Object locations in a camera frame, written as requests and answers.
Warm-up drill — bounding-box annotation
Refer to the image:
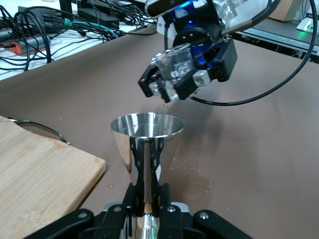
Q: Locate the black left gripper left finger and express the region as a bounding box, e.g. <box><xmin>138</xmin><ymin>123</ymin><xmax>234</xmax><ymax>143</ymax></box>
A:
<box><xmin>23</xmin><ymin>183</ymin><xmax>141</xmax><ymax>239</ymax></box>

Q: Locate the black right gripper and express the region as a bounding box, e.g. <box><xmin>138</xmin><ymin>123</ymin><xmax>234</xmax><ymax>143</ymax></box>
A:
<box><xmin>138</xmin><ymin>14</ymin><xmax>238</xmax><ymax>104</ymax></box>

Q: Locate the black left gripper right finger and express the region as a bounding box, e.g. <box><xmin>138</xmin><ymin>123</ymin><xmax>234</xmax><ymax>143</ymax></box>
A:
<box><xmin>158</xmin><ymin>183</ymin><xmax>252</xmax><ymax>239</ymax></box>

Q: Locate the clear glass measuring cup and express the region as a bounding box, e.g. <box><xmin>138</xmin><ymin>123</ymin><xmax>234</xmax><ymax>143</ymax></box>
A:
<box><xmin>151</xmin><ymin>43</ymin><xmax>200</xmax><ymax>102</ymax></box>

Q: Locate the steel jigger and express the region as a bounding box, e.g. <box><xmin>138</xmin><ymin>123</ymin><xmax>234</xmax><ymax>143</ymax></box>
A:
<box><xmin>110</xmin><ymin>112</ymin><xmax>185</xmax><ymax>239</ymax></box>

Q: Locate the wooden cutting board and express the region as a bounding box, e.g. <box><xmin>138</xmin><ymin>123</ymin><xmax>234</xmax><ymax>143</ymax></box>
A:
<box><xmin>0</xmin><ymin>115</ymin><xmax>107</xmax><ymax>239</ymax></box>

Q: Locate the brown table cover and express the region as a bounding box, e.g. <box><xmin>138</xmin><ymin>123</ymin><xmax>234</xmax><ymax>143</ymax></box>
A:
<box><xmin>0</xmin><ymin>17</ymin><xmax>319</xmax><ymax>239</ymax></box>

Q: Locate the black power adapter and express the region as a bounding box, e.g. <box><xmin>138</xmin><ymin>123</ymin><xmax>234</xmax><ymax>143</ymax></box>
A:
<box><xmin>77</xmin><ymin>6</ymin><xmax>121</xmax><ymax>28</ymax></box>

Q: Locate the wooden block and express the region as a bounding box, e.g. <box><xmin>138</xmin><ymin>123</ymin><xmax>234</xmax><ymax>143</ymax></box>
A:
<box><xmin>268</xmin><ymin>0</ymin><xmax>300</xmax><ymax>22</ymax></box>

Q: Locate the orange and black device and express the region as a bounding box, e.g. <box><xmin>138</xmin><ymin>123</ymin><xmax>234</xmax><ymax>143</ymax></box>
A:
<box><xmin>0</xmin><ymin>41</ymin><xmax>29</xmax><ymax>56</ymax></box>

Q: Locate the teal cable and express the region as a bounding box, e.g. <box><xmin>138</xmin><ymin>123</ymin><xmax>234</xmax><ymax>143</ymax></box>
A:
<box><xmin>63</xmin><ymin>18</ymin><xmax>121</xmax><ymax>38</ymax></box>

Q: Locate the metal cutting board handle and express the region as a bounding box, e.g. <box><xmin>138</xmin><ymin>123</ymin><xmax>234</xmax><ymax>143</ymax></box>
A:
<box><xmin>7</xmin><ymin>118</ymin><xmax>72</xmax><ymax>145</ymax></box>

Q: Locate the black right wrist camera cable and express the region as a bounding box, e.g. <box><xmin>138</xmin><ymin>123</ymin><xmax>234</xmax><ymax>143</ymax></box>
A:
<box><xmin>191</xmin><ymin>0</ymin><xmax>319</xmax><ymax>107</ymax></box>

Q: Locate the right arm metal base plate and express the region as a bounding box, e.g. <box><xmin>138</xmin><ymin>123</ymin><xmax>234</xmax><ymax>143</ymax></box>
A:
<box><xmin>296</xmin><ymin>18</ymin><xmax>319</xmax><ymax>38</ymax></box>

